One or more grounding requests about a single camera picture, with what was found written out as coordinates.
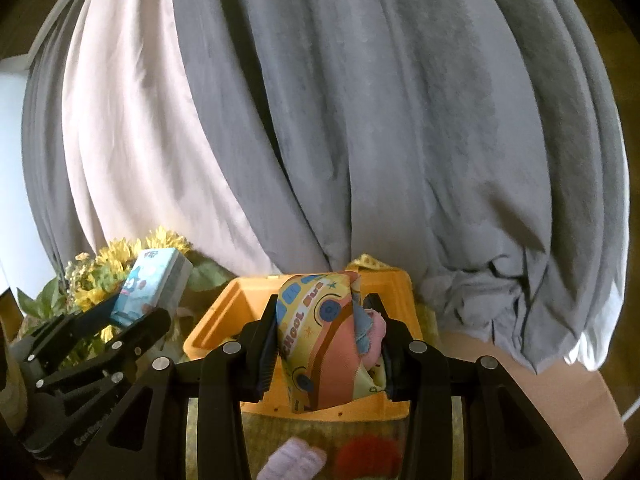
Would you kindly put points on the pale knit glove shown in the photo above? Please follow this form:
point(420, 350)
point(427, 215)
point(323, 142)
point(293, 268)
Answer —
point(295, 460)

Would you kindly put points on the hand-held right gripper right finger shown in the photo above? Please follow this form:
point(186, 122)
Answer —
point(390, 360)

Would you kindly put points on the blue tissue pack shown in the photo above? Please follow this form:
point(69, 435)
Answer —
point(155, 280)

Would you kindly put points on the grey curtain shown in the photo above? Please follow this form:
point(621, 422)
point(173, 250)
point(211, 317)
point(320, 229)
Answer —
point(400, 135)
point(50, 170)

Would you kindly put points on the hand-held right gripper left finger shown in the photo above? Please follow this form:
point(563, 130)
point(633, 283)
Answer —
point(265, 360)

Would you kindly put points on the pale pink curtain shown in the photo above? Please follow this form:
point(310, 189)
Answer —
point(150, 135)

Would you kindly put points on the red and green plush toy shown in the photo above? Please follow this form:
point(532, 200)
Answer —
point(367, 457)

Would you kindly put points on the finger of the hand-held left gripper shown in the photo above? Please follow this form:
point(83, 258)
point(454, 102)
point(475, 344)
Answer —
point(135, 335)
point(80, 322)

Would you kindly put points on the yellow-green plaid blanket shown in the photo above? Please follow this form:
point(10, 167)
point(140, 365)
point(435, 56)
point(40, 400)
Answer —
point(330, 435)

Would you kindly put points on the sunflower bouquet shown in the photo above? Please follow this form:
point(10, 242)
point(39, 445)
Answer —
point(117, 255)

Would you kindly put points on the orange plastic crate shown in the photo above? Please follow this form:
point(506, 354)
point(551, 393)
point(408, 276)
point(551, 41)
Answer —
point(220, 320)

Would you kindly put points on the colourful printed cloth pouch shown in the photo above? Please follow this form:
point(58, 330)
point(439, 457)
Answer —
point(325, 355)

